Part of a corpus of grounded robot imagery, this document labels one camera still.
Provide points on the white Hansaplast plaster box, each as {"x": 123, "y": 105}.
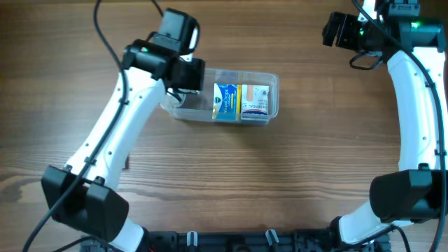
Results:
{"x": 254, "y": 102}

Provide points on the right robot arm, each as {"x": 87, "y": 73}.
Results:
{"x": 413, "y": 49}

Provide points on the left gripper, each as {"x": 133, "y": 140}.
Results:
{"x": 190, "y": 75}

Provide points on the white sanitizer bottle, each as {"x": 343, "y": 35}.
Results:
{"x": 176, "y": 98}

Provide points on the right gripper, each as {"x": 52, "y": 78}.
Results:
{"x": 336, "y": 29}

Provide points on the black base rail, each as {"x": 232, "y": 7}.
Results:
{"x": 296, "y": 241}

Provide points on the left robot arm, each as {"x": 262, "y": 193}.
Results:
{"x": 82, "y": 195}

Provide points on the clear plastic container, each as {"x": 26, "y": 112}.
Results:
{"x": 198, "y": 107}

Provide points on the blue yellow VapoDrops box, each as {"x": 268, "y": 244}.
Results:
{"x": 226, "y": 102}

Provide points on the white green flat box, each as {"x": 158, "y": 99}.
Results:
{"x": 127, "y": 164}

